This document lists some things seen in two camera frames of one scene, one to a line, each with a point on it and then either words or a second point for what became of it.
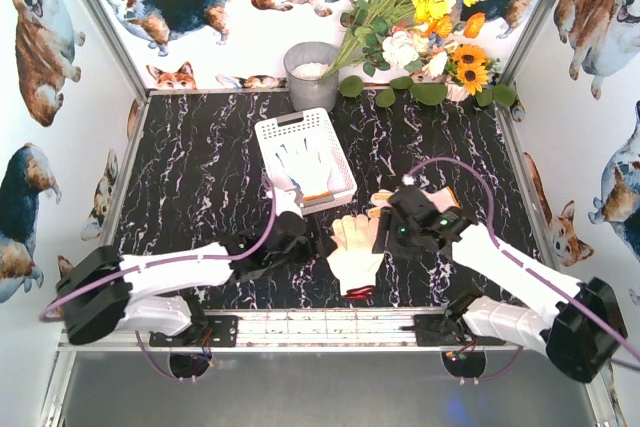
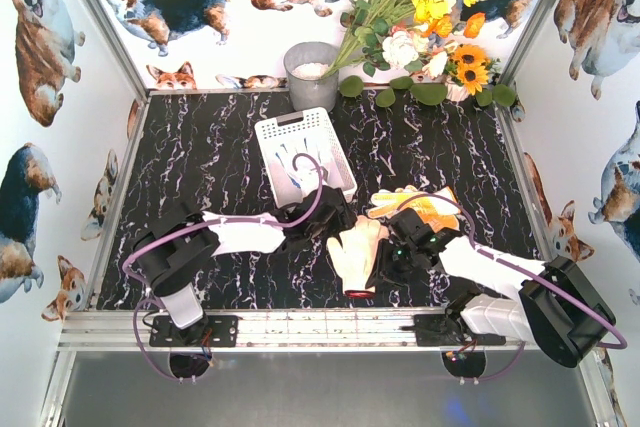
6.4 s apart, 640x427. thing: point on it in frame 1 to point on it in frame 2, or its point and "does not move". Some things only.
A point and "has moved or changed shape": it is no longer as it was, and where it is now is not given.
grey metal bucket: x=305 y=63 does not move
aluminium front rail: x=321 y=330 does not move
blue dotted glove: x=307 y=170 does not move
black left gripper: x=310 y=245 to x=338 y=212
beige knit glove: x=354 y=262 has moved or changed shape
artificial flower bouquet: x=405 y=10 does not move
